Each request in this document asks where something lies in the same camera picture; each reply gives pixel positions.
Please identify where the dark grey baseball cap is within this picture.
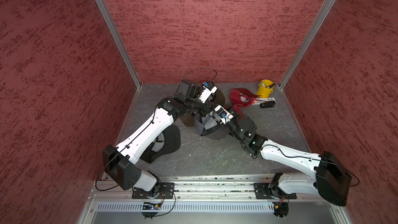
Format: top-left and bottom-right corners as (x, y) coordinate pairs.
(194, 111), (230, 140)

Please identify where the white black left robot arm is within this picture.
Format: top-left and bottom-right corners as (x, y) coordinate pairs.
(103, 80), (217, 192)

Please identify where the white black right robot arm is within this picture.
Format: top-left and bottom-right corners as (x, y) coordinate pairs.
(220, 114), (352, 206)

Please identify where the brown baseball cap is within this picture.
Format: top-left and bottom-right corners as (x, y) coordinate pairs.
(179, 89), (226, 127)

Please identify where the red baseball cap back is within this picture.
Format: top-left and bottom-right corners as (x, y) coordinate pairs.
(229, 88), (260, 115)

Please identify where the black baseball cap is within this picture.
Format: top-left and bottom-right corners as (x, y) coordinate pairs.
(140, 124), (181, 164)

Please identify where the white toothpaste box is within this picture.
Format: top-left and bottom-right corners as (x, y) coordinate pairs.
(252, 97), (276, 105)

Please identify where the small black device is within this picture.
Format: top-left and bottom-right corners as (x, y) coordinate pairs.
(260, 101), (276, 109)

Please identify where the yellow plastic bucket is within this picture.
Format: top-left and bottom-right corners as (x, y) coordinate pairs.
(256, 79), (275, 98)

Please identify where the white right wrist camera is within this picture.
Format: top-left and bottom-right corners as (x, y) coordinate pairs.
(215, 105), (234, 124)

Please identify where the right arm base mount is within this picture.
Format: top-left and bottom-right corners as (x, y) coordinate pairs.
(254, 183), (297, 200)

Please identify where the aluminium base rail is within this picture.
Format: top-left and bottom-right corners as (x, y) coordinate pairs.
(90, 174), (330, 203)

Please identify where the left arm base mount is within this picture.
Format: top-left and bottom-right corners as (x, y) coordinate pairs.
(132, 182), (175, 200)

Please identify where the aluminium corner post left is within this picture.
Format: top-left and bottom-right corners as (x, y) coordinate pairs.
(95, 0), (142, 90)

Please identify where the aluminium corner post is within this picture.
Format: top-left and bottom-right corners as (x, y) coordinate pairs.
(279, 0), (336, 90)
(95, 0), (142, 90)

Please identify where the aluminium corner post right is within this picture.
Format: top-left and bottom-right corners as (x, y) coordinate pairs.
(279, 0), (336, 90)

